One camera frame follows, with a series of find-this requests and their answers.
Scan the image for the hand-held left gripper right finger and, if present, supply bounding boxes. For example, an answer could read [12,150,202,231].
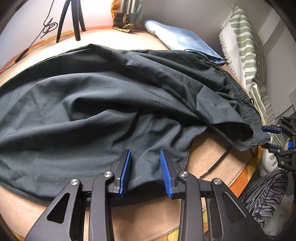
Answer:
[160,149,269,241]

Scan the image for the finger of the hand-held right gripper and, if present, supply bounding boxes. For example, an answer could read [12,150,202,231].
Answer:
[262,116,296,138]
[264,142,296,172]

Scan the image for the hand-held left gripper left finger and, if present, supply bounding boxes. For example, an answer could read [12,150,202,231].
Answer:
[24,149,132,241]

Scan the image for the dark grey pants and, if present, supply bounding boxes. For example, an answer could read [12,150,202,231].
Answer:
[0,43,271,207]

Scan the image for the person's zebra patterned leg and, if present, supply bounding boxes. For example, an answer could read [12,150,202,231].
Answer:
[238,169,290,237]

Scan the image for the white green striped towel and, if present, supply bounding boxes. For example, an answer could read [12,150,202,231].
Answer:
[218,6,279,178]

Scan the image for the blue folded cloth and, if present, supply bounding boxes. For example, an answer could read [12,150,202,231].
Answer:
[144,19,226,65]

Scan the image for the yellow patterned cloth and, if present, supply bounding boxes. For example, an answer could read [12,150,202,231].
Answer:
[110,0,135,33]

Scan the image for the silver tripod with black clamps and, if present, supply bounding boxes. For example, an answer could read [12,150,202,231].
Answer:
[115,0,138,29]

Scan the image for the black cable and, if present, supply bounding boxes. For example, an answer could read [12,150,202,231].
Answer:
[0,0,59,73]

